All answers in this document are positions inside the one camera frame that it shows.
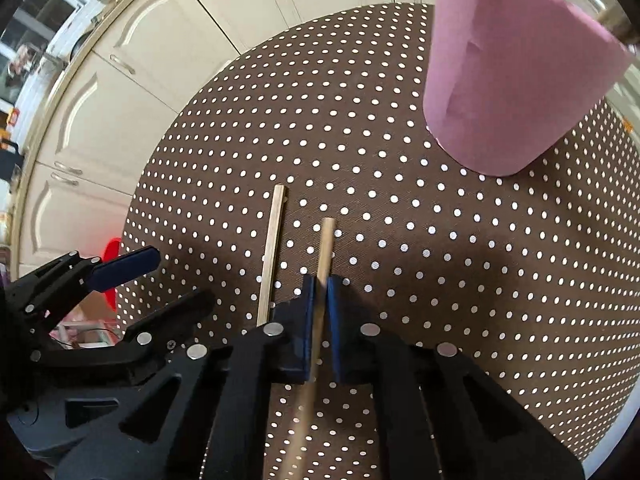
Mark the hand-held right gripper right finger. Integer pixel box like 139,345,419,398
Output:
326,275,586,480

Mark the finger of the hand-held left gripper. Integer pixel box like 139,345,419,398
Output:
9,246,162,322
29,289,214,382

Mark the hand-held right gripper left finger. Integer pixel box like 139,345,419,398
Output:
56,273,317,480

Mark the tan wooden chopstick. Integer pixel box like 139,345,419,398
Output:
273,217,337,480
255,184,287,329

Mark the pink paper cup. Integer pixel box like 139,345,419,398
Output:
422,0,634,178

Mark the red plastic object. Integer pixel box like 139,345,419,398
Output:
100,237,124,334

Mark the brown polka dot tablecloth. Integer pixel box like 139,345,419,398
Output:
114,2,640,480

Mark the cream sink base cabinet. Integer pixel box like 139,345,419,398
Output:
14,0,242,267

